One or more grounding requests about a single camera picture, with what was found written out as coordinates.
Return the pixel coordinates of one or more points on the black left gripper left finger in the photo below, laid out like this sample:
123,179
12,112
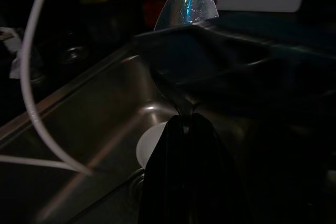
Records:
168,176

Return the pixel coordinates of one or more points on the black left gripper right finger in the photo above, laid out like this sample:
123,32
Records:
212,176

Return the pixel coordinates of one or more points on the metal spoon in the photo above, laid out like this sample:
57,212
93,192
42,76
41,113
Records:
189,6

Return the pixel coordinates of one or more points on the small round white dish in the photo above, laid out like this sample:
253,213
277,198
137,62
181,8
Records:
149,145

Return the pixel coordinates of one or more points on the stainless steel sink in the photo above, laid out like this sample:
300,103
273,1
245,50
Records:
99,119

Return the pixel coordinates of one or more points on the thin white tube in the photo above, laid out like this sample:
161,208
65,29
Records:
29,161

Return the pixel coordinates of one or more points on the round metal counter fitting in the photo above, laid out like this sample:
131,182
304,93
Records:
72,53

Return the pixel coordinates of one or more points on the orange soap pump bottle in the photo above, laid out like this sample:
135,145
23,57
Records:
152,9

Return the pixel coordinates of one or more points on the white faucet tag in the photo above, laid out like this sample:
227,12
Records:
15,67

